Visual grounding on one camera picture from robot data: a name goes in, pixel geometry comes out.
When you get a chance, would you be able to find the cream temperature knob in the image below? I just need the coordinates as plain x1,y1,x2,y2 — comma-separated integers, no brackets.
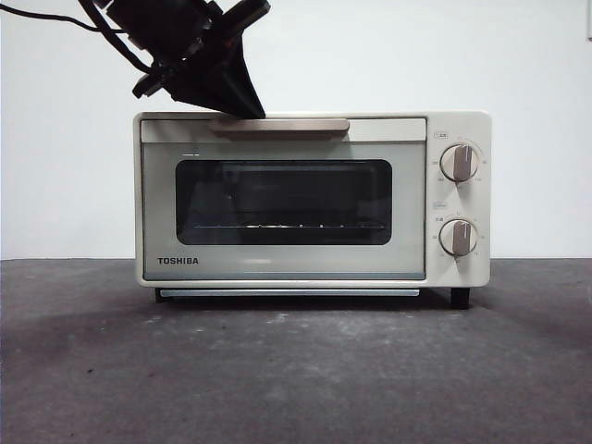
438,142,482,184

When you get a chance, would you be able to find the cream timer knob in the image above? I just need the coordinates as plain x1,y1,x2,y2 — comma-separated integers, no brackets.
438,217,481,257

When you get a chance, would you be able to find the grey crumb tray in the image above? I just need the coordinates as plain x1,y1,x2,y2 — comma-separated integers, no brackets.
159,289,421,298

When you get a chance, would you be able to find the black cable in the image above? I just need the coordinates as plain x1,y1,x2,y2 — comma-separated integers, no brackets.
0,7,156,73
77,0,154,73

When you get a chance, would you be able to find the cream toaster oven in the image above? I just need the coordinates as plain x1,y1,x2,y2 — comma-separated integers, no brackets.
132,109,493,297

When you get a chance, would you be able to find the oven door with beige handle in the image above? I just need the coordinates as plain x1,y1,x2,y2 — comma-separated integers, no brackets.
140,117,428,282

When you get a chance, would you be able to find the metal wire oven rack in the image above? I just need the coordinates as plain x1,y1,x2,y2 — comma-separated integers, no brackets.
192,222,385,231

